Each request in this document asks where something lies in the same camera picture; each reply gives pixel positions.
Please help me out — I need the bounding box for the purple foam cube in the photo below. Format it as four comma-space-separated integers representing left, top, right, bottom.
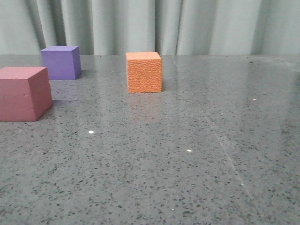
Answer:
41, 45, 82, 80

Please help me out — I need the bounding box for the orange foam cube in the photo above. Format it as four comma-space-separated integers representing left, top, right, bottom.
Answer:
126, 52, 163, 93

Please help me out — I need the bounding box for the pale green curtain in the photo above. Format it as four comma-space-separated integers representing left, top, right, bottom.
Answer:
0, 0, 300, 55

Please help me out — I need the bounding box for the pink foam cube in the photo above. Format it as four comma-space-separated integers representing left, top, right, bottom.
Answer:
0, 67, 53, 121

